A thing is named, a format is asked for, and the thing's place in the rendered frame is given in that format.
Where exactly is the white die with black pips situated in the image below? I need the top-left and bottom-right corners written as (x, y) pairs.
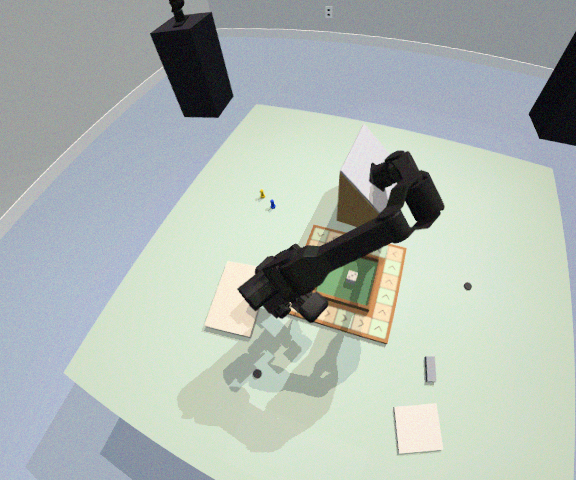
top-left (346, 271), bottom-right (358, 285)

